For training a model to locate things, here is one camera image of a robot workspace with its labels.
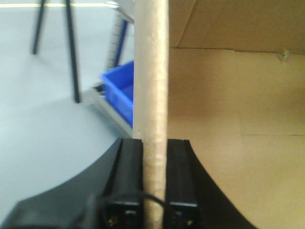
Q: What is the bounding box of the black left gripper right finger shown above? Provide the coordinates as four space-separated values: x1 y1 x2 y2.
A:
163 139 202 229

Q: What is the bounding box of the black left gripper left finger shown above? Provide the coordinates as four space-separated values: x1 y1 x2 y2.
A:
101 138 143 229

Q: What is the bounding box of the brown cardboard box black print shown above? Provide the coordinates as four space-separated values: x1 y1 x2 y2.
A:
132 0 305 229

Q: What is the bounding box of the blue plastic bin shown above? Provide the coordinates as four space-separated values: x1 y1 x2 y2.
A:
100 61 134 126

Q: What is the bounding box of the black table leg left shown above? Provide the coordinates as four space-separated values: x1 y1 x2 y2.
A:
32 0 46 55

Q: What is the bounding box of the black table leg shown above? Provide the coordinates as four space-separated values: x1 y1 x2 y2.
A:
64 0 81 103
32 0 46 55

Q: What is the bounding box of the black table leg right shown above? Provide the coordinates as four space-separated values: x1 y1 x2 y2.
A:
64 0 81 103

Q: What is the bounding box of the metal shelf front rail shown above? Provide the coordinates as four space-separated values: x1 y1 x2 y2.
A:
89 83 132 138

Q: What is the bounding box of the blue shelf upright post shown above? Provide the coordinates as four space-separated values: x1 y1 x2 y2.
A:
106 14 129 71

